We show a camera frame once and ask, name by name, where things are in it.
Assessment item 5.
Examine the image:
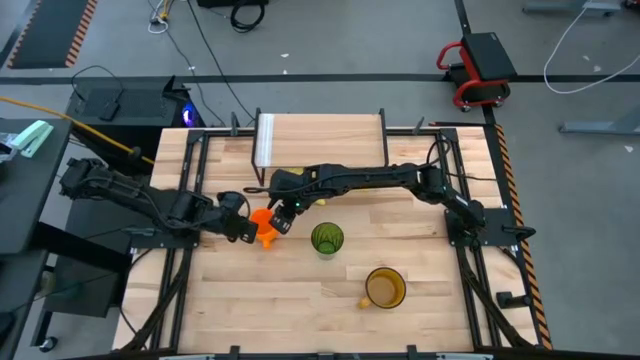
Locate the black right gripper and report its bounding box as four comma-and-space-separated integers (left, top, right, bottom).
268, 167, 321, 236

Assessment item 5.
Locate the orange plastic cup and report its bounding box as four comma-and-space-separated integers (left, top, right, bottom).
248, 207, 281, 250

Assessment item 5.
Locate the wooden shelf with black legs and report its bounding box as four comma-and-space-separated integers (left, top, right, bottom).
252, 107, 390, 187

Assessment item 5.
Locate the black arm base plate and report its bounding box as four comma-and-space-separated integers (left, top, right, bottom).
130, 209, 201, 250
444, 207, 521, 249

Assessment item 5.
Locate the black side desk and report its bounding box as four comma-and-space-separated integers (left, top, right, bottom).
0, 117, 74, 257

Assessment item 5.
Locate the long black floor cable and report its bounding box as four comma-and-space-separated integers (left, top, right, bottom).
184, 0, 257, 122

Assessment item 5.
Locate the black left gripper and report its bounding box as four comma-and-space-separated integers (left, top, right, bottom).
213, 191, 259, 245

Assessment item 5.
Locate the small black box with cable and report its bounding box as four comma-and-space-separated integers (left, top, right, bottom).
98, 101, 121, 123

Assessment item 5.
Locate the white and yellow cable bundle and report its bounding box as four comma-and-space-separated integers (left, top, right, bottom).
146, 0, 175, 35

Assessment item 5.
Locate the thin black rod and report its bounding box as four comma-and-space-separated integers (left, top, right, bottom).
428, 120, 486, 128

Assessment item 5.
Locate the black computer tower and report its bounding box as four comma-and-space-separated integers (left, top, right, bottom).
66, 74, 205, 151

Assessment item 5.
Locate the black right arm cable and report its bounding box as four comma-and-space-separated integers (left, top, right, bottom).
425, 138, 497, 182

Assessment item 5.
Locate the grey desk foot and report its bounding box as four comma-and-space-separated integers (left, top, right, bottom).
559, 103, 640, 136
522, 0, 622, 17

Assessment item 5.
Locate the black clamp handle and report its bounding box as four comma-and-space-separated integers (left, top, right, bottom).
496, 291, 532, 310
502, 225, 537, 240

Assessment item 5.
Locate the green plastic cup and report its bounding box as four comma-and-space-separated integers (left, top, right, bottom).
310, 221, 346, 260

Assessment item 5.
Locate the black mat with orange stripes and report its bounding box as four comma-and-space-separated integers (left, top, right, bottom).
6, 0, 99, 70

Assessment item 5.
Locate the mint green stapler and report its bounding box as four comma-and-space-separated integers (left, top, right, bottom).
9, 119, 55, 159

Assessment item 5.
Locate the black aluminium table frame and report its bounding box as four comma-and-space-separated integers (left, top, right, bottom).
119, 127, 541, 359

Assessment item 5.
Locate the coiled black cable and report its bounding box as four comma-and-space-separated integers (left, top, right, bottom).
229, 0, 267, 34

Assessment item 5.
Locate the black wheeled cart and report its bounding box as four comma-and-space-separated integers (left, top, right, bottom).
29, 194, 132, 351

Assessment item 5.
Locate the red and black rolling stool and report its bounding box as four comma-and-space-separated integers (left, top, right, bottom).
436, 31, 518, 113

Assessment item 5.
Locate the white floor cable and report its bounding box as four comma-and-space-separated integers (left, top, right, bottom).
543, 0, 640, 96

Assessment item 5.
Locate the amber glass mug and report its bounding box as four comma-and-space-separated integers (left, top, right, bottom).
357, 266, 408, 310

